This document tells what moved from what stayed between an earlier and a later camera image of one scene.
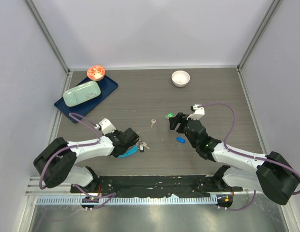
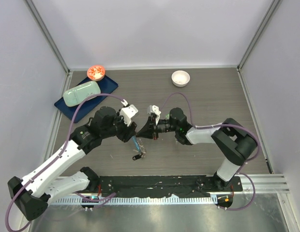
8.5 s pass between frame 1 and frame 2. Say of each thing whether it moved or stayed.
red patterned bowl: stayed
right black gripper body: moved
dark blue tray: stayed
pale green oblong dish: stayed
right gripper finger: moved
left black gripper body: moved
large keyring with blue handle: moved
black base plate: stayed
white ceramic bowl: stayed
